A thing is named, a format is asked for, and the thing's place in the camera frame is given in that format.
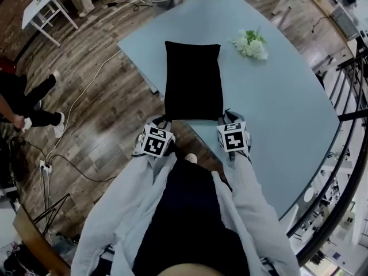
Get person's black garment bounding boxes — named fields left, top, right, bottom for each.
left=133, top=158, right=251, bottom=276

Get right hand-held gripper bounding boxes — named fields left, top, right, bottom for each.
left=216, top=109, right=253, bottom=162

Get person's left forearm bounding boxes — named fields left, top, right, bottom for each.
left=71, top=151, right=178, bottom=276

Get black floor cable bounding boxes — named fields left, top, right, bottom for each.
left=49, top=153, right=118, bottom=183

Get black tripod legs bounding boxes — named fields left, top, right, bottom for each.
left=32, top=193, right=71, bottom=237

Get white artificial flower bouquet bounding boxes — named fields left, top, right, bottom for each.
left=228, top=29, right=269, bottom=60

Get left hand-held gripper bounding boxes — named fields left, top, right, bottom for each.
left=132, top=115, right=177, bottom=158

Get person's right forearm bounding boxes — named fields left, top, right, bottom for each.
left=211, top=150, right=301, bottom=276

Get black cloth bag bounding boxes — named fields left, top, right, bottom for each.
left=163, top=40, right=224, bottom=121

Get small white table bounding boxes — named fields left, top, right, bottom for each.
left=21, top=0, right=79, bottom=47

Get white floor cable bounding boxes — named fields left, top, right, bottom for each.
left=44, top=50, right=120, bottom=162

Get white grilled appliance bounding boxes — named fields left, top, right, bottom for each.
left=329, top=4, right=361, bottom=40

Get black metal railing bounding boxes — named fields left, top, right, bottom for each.
left=286, top=34, right=368, bottom=267

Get brown wooden desk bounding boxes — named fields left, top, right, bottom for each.
left=12, top=207, right=71, bottom=276

